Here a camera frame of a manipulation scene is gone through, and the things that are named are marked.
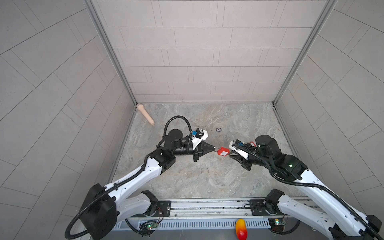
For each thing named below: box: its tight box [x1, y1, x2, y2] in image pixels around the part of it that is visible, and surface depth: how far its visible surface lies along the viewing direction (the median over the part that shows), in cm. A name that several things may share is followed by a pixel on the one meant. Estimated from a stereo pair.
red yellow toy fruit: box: [236, 219, 248, 240], surface depth 65 cm
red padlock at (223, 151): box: [217, 147, 230, 157], surface depth 67 cm
